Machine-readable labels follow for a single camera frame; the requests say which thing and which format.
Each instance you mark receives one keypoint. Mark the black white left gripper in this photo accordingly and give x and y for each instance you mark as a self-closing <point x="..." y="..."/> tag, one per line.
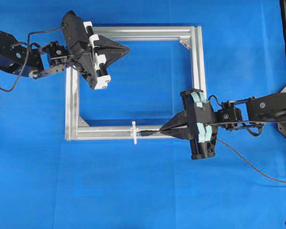
<point x="82" y="43"/>

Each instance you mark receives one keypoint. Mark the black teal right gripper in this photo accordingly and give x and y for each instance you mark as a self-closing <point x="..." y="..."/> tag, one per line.
<point x="198" y="115"/>

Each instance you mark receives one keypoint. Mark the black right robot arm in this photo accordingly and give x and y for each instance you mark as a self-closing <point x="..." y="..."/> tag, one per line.
<point x="251" y="114"/>

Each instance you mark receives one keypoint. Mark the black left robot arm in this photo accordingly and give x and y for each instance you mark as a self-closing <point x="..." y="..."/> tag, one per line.
<point x="29" y="59"/>

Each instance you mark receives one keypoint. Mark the white string loop tie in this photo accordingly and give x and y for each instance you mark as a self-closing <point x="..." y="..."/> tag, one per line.
<point x="134" y="129"/>

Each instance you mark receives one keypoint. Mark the aluminium extrusion square frame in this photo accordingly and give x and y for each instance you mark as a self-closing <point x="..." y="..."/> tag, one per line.
<point x="188" y="36"/>

